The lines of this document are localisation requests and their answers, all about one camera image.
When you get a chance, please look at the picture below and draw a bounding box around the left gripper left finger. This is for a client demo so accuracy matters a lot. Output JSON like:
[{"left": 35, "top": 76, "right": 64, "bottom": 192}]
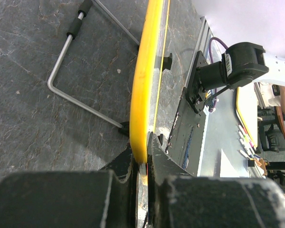
[{"left": 0, "top": 146, "right": 136, "bottom": 228}]

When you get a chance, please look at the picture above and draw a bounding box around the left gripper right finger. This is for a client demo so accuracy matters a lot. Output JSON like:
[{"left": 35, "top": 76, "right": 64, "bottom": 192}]
[{"left": 147, "top": 134, "right": 285, "bottom": 228}]

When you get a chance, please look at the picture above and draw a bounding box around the wood framed whiteboard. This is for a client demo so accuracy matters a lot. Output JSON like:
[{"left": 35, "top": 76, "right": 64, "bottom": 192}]
[{"left": 129, "top": 0, "right": 174, "bottom": 186}]

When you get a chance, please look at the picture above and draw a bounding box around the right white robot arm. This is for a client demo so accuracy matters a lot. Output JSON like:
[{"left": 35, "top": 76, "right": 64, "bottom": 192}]
[{"left": 197, "top": 42, "right": 285, "bottom": 90}]

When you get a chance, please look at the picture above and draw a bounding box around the background yellow framed whiteboard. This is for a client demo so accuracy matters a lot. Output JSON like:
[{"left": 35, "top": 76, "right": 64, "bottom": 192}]
[{"left": 236, "top": 84, "right": 258, "bottom": 147}]

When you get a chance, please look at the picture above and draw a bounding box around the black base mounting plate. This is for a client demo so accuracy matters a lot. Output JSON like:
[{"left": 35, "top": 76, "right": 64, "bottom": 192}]
[{"left": 166, "top": 51, "right": 209, "bottom": 177}]

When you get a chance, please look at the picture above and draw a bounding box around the black office chair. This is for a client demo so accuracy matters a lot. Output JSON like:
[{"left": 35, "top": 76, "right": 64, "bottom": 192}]
[{"left": 257, "top": 108, "right": 285, "bottom": 152}]

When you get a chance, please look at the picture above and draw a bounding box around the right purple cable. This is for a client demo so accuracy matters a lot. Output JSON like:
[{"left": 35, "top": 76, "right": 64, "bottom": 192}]
[{"left": 209, "top": 37, "right": 228, "bottom": 65}]

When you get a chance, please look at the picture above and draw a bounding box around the metal wire whiteboard stand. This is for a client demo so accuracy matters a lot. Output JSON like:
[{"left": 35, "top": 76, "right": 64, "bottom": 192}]
[{"left": 47, "top": 0, "right": 140, "bottom": 135}]

